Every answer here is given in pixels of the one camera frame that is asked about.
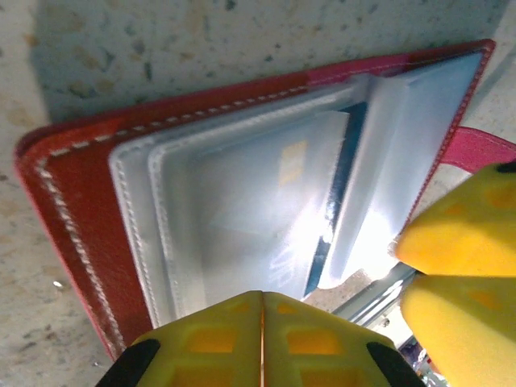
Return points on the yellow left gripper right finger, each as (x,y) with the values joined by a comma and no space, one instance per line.
(318,346)

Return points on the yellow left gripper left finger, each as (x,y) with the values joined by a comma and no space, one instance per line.
(209,346)

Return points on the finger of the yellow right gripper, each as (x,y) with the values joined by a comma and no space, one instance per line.
(463,234)
(467,322)

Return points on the blue credit card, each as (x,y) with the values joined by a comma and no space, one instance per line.
(262,181)

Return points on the red leather card holder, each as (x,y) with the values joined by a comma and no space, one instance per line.
(88,201)

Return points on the aluminium front frame rail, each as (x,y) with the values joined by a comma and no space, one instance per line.
(375,298)

